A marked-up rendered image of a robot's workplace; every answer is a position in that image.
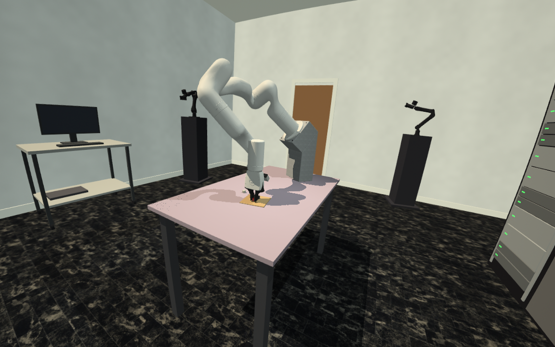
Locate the orange mat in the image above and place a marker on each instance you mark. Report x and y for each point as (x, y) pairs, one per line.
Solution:
(261, 202)

